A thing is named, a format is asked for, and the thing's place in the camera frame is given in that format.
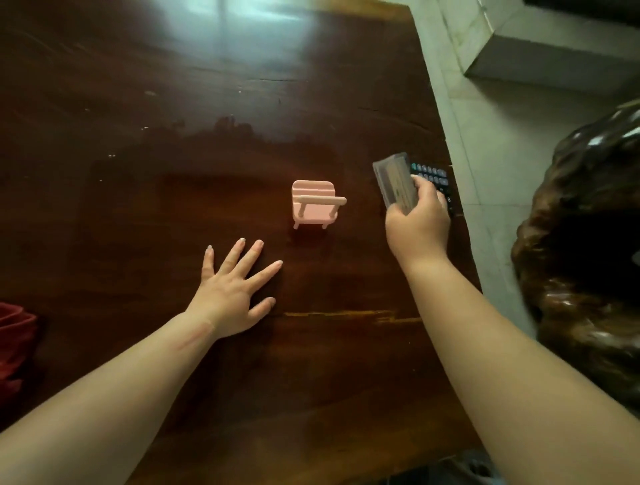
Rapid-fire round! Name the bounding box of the grey stone step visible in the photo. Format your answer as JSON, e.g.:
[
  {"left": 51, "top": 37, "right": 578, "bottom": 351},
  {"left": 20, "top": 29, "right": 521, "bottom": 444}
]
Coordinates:
[{"left": 440, "top": 0, "right": 640, "bottom": 96}]

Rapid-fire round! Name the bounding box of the pink chair-shaped phone stand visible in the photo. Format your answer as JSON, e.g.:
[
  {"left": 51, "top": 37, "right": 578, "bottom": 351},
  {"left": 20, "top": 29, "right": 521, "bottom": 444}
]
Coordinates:
[{"left": 292, "top": 180, "right": 348, "bottom": 231}]

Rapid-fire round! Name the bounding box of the red cloth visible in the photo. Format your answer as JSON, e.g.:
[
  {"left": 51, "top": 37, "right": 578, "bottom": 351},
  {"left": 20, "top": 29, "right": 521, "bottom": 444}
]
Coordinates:
[{"left": 0, "top": 302, "right": 39, "bottom": 400}]

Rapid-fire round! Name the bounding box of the black calculator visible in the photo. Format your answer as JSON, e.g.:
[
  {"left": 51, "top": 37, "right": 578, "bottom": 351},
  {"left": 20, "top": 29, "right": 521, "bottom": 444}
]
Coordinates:
[{"left": 410, "top": 161, "right": 457, "bottom": 217}]

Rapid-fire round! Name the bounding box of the person's left hand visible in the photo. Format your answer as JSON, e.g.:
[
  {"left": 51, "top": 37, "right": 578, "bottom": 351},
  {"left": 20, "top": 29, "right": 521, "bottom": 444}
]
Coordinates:
[{"left": 185, "top": 238, "right": 284, "bottom": 341}]

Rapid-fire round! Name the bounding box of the person's right forearm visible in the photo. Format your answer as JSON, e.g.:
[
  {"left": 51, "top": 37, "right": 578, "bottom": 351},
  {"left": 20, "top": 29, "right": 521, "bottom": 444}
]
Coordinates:
[{"left": 401, "top": 254, "right": 640, "bottom": 485}]

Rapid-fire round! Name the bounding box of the clear plastic card box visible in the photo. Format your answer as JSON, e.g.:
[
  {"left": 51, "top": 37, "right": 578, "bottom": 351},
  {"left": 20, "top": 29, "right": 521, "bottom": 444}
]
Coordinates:
[{"left": 372, "top": 152, "right": 420, "bottom": 216}]

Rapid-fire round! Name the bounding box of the person's right hand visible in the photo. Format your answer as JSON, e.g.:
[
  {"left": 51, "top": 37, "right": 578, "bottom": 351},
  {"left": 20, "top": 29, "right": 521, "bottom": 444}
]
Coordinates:
[{"left": 385, "top": 175, "right": 452, "bottom": 271}]

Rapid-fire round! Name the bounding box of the person's left forearm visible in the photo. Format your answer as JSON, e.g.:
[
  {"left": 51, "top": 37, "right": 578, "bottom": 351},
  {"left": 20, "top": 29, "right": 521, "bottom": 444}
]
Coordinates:
[{"left": 0, "top": 311, "right": 220, "bottom": 485}]

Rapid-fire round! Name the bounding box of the dark carved wood stool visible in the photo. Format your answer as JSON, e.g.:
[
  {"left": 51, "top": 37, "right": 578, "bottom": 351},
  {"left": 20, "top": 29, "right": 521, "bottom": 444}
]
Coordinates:
[{"left": 511, "top": 98, "right": 640, "bottom": 415}]

